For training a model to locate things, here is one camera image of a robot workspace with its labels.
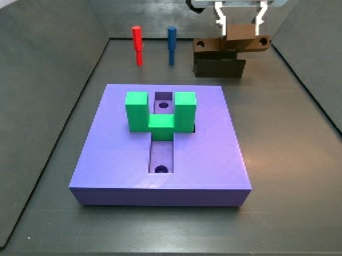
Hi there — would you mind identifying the dark grey fixture bracket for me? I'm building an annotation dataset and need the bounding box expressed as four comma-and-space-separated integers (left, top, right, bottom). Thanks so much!
193, 51, 245, 78

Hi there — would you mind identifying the blue hexagonal peg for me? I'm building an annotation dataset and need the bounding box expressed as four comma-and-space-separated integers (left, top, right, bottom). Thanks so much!
166, 26, 176, 66

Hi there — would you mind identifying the green U-shaped block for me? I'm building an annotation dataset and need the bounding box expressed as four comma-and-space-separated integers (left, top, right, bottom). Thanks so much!
125, 92, 196, 141

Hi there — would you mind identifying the brown cross-shaped block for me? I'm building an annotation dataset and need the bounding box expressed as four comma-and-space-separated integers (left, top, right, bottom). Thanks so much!
193, 24, 269, 53

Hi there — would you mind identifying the purple base block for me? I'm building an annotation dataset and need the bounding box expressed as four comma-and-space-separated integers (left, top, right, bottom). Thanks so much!
69, 84, 251, 207

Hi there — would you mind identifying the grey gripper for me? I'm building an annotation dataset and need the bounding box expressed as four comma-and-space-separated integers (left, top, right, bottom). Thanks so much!
185, 0, 285, 36

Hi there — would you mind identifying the red hexagonal peg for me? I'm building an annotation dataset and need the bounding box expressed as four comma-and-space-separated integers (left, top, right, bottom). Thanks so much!
130, 26, 142, 66

